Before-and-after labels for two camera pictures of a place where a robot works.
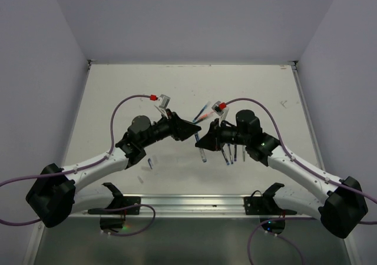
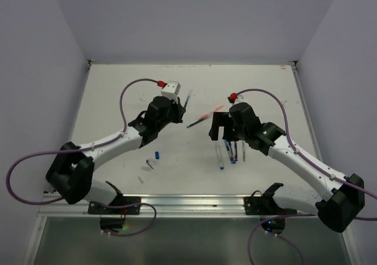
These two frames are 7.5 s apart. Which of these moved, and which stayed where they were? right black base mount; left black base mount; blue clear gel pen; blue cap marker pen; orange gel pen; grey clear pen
Moved: blue clear gel pen; blue cap marker pen
Stayed: left black base mount; grey clear pen; orange gel pen; right black base mount
